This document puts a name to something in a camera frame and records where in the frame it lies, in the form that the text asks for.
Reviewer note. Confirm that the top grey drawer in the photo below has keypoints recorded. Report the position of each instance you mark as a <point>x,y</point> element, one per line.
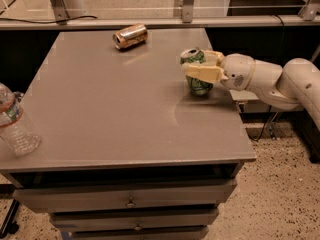
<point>126,196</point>

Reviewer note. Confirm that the middle grey drawer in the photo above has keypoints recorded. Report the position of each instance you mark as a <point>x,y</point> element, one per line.
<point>135,220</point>

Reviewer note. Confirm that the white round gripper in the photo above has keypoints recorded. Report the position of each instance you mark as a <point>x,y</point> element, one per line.
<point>236,72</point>

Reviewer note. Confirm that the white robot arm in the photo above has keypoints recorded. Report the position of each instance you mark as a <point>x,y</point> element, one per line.
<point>295,84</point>

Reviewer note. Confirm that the clear plastic water bottle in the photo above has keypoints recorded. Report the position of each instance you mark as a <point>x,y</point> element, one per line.
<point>16,129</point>

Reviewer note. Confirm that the black stand leg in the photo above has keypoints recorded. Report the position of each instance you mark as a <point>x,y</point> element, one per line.
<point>10,225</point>

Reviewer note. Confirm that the green soda can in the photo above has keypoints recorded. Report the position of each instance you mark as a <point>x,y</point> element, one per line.
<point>197,87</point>

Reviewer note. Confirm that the grey drawer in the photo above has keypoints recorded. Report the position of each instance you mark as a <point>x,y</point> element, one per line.
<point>126,196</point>
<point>135,220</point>
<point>172,233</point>

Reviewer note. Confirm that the metal railing frame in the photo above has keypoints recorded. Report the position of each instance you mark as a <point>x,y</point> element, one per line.
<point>116,14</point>

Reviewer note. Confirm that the orange silver soda can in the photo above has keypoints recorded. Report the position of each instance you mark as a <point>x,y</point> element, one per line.
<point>130,36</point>

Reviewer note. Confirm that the grey drawer cabinet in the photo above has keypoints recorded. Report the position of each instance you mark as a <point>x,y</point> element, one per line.
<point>108,117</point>

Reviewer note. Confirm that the bottom grey drawer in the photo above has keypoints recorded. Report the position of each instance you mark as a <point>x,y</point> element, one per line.
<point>172,233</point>

